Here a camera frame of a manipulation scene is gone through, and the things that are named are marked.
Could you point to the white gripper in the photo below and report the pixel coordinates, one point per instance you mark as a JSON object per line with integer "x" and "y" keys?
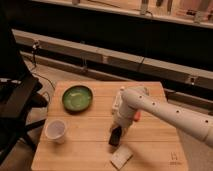
{"x": 121, "y": 123}

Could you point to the orange eraser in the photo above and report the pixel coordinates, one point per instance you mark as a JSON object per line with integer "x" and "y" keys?
{"x": 137, "y": 116}

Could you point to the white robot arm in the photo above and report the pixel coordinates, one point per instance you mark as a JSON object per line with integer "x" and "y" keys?
{"x": 129, "y": 100}

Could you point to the green round bowl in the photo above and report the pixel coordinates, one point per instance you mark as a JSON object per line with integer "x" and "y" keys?
{"x": 77, "y": 98}

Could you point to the black office chair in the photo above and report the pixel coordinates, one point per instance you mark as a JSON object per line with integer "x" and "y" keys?
{"x": 18, "y": 95}

